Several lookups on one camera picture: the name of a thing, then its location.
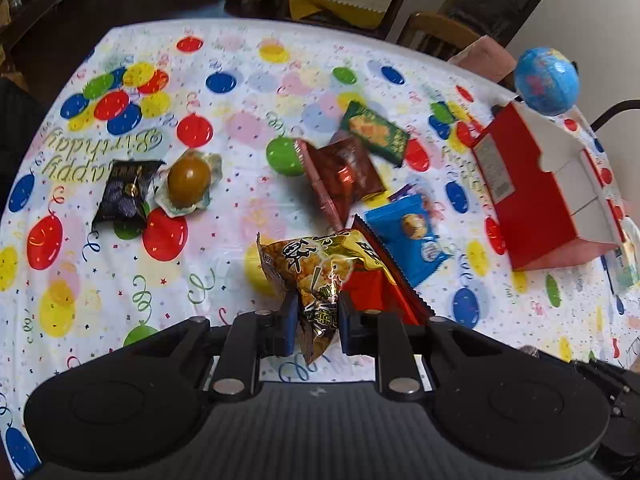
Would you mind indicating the brown braised egg packet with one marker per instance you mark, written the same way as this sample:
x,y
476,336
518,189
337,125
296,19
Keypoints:
x,y
189,180

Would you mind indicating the clear red sausage packet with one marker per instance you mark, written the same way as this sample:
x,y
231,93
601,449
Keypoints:
x,y
320,190

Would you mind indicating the large red yellow snack packet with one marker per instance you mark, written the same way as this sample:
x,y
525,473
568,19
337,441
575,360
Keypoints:
x,y
385,295

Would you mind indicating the pink cloth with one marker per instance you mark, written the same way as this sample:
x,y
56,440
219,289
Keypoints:
x,y
487,57

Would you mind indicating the floral tissue pack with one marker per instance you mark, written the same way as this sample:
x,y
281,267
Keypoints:
x,y
625,265

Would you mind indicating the blue desk globe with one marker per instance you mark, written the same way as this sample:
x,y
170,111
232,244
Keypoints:
x,y
545,80

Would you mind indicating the red cardboard box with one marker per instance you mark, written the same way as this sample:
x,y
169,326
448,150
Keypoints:
x,y
535,210

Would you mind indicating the blue biscuit snack packet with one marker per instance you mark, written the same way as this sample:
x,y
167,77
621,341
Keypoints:
x,y
400,225

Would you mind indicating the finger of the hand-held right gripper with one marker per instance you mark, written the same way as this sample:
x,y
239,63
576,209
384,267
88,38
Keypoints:
x,y
620,390

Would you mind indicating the yellow cloth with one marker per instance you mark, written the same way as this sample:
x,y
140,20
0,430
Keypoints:
x,y
350,12

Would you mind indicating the black snack packet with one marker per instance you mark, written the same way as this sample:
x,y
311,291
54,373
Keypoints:
x,y
125,192

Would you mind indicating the balloon print tablecloth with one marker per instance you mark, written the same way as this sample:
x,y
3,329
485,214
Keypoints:
x,y
225,110

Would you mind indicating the wooden chair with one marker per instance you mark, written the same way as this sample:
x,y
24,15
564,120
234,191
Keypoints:
x,y
435,27

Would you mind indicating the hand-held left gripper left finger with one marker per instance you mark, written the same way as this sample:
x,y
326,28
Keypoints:
x,y
289,327

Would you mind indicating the purple snack packet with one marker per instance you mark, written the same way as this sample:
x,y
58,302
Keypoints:
x,y
402,192

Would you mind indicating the gold crinkly snack packet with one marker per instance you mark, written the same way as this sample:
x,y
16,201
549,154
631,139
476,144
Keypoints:
x,y
315,280

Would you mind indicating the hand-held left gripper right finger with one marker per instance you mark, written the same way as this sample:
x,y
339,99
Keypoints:
x,y
350,332

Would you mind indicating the green snack packet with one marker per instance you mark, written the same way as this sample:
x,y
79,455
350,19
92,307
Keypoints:
x,y
375,132

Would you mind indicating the brown foil snack packet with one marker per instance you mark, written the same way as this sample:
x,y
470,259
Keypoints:
x,y
350,175

